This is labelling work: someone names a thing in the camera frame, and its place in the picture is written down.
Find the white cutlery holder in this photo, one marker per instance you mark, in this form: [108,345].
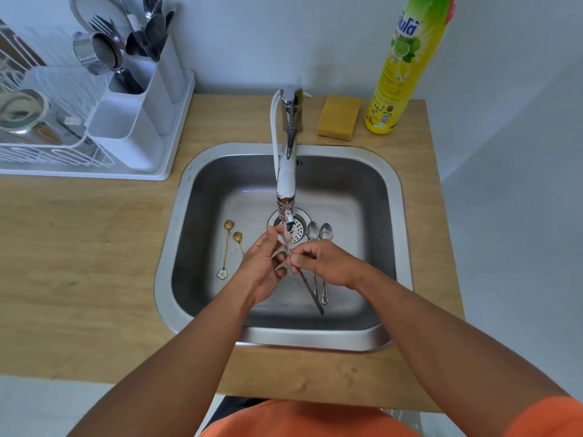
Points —
[125,145]

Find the person's left hand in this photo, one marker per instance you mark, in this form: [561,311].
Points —
[262,268]

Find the person's right forearm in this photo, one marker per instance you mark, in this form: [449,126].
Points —
[432,350]

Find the silver steel spoon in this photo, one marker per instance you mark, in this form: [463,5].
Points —
[313,231]
[326,232]

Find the steel fork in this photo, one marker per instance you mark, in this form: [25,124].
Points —
[149,4]
[101,24]

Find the dark utensil head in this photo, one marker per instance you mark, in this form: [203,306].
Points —
[135,43]

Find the yellow sponge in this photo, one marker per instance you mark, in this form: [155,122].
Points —
[338,117]

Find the yellow dish soap bottle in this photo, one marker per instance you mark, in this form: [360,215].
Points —
[394,86]

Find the brown wooden panel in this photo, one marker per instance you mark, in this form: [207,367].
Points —
[4,34]

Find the person's right hand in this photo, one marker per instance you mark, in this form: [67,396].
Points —
[332,263]

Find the steel sink drain strainer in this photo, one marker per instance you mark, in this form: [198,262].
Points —
[300,227]

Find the person's left forearm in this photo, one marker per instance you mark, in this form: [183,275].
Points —
[173,373]

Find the white plastic drain tray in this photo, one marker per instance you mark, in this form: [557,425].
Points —
[175,122]

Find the dark trousers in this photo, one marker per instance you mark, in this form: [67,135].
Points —
[227,407]

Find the chrome faucet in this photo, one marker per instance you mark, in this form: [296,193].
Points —
[287,177]

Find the stainless steel sink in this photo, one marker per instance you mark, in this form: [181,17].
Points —
[364,195]

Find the steel utensil with white grip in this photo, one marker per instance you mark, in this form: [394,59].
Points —
[73,120]

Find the orange shirt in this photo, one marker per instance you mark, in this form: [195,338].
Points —
[296,423]

